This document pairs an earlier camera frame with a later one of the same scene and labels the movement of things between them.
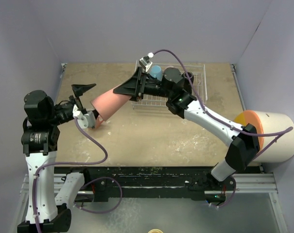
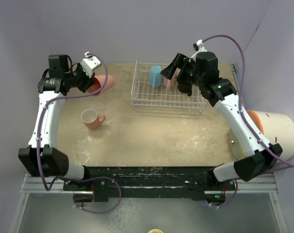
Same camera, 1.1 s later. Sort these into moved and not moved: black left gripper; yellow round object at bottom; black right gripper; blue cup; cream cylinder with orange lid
Moved: black left gripper; black right gripper
Not moved: cream cylinder with orange lid; blue cup; yellow round object at bottom
